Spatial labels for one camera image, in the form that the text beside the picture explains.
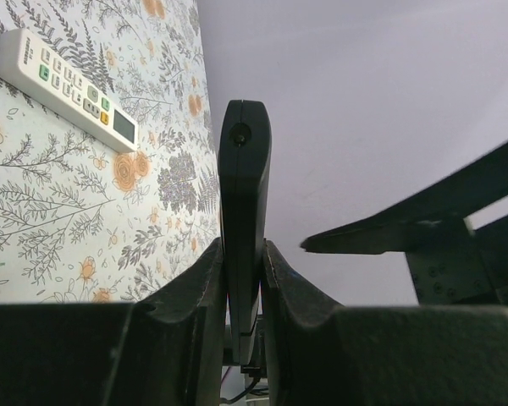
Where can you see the black remote with back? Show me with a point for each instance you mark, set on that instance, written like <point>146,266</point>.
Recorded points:
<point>243,169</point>

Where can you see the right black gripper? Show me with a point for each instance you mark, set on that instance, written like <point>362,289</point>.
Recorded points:
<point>452,263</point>

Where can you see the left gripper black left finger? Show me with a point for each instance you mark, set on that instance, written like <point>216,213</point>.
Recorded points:
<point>164,350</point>

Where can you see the floral patterned table mat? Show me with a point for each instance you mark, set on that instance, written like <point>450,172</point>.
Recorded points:
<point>79,221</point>

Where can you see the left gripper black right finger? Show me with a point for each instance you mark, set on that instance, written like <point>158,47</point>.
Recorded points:
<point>320,352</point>

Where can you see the white air conditioner remote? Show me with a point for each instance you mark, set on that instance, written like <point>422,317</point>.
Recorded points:
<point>31,66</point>

